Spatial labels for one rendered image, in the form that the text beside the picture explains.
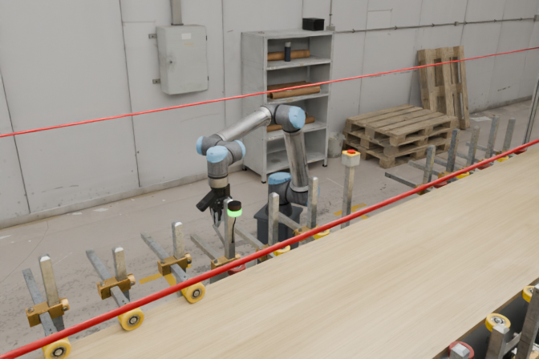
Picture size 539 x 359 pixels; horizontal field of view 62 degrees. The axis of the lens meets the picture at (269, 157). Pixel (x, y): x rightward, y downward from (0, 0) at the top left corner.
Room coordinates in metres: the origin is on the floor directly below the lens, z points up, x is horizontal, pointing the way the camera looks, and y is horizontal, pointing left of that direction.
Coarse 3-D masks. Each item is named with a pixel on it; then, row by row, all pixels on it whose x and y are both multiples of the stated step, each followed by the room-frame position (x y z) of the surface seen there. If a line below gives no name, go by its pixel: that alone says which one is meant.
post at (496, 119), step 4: (496, 116) 3.11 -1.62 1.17; (492, 120) 3.12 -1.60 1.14; (496, 120) 3.10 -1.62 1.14; (492, 124) 3.12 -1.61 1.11; (496, 124) 3.10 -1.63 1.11; (492, 128) 3.11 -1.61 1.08; (496, 128) 3.11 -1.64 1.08; (492, 132) 3.11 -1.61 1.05; (496, 132) 3.12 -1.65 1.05; (492, 136) 3.10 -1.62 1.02; (488, 140) 3.12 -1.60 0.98; (492, 140) 3.10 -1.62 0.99; (488, 144) 3.12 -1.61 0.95; (492, 144) 3.10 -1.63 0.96; (488, 148) 3.11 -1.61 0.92; (492, 148) 3.11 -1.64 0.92; (488, 152) 3.11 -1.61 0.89; (488, 156) 3.10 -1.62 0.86
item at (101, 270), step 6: (90, 252) 1.66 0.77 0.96; (90, 258) 1.62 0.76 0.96; (96, 258) 1.62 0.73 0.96; (96, 264) 1.57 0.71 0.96; (102, 264) 1.57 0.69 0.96; (96, 270) 1.56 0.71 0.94; (102, 270) 1.53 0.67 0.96; (102, 276) 1.50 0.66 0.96; (108, 276) 1.49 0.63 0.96; (114, 288) 1.42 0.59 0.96; (114, 294) 1.39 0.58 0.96; (120, 294) 1.39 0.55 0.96; (120, 300) 1.35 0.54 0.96; (126, 300) 1.36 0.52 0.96; (120, 306) 1.32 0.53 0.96
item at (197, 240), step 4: (192, 236) 1.96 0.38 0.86; (196, 236) 1.96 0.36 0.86; (192, 240) 1.95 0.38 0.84; (196, 240) 1.93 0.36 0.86; (200, 240) 1.92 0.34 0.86; (196, 244) 1.93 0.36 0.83; (200, 244) 1.89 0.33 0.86; (204, 244) 1.89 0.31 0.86; (208, 244) 1.89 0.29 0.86; (200, 248) 1.89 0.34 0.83; (204, 248) 1.86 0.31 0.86; (208, 248) 1.85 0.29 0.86; (212, 248) 1.85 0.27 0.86; (208, 252) 1.83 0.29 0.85; (212, 252) 1.82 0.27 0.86; (216, 252) 1.82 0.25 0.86; (212, 256) 1.80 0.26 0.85; (216, 256) 1.79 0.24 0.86; (220, 256) 1.79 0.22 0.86; (224, 264) 1.72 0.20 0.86
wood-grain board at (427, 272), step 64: (448, 192) 2.41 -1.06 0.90; (512, 192) 2.42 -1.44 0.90; (320, 256) 1.74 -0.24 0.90; (384, 256) 1.74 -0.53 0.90; (448, 256) 1.75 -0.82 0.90; (512, 256) 1.75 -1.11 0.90; (192, 320) 1.32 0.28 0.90; (256, 320) 1.33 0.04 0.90; (320, 320) 1.33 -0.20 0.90; (384, 320) 1.33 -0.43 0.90; (448, 320) 1.34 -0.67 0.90
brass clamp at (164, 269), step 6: (186, 252) 1.66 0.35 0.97; (168, 258) 1.61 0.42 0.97; (174, 258) 1.61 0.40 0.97; (186, 258) 1.62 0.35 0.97; (162, 264) 1.56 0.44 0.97; (168, 264) 1.57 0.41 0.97; (180, 264) 1.60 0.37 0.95; (186, 264) 1.62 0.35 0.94; (162, 270) 1.55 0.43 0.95; (168, 270) 1.57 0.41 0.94
